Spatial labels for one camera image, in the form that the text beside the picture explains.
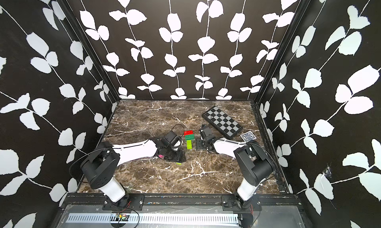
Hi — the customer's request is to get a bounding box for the white perforated cable tray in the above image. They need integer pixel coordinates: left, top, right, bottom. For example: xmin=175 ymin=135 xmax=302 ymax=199
xmin=64 ymin=213 xmax=240 ymax=225

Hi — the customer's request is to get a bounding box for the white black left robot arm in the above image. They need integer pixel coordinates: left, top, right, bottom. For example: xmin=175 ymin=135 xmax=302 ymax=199
xmin=80 ymin=130 xmax=186 ymax=205

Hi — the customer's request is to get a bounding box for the black and white chessboard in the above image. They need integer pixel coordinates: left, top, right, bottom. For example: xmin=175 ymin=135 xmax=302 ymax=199
xmin=201 ymin=106 xmax=243 ymax=140

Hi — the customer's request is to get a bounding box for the red lego brick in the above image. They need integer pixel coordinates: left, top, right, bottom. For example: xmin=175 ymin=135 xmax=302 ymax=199
xmin=184 ymin=130 xmax=193 ymax=136

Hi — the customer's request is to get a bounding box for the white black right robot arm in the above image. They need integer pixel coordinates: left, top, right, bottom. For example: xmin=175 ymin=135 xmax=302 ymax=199
xmin=197 ymin=125 xmax=275 ymax=204

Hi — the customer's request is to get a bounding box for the blue playing card box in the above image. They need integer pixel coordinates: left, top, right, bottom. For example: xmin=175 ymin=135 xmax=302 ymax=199
xmin=240 ymin=131 xmax=256 ymax=142

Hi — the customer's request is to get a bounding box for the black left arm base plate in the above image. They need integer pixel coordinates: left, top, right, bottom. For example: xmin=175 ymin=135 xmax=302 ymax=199
xmin=102 ymin=193 xmax=144 ymax=212

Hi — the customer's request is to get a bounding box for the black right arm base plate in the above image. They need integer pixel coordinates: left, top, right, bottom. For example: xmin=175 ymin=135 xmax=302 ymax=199
xmin=221 ymin=194 xmax=262 ymax=213

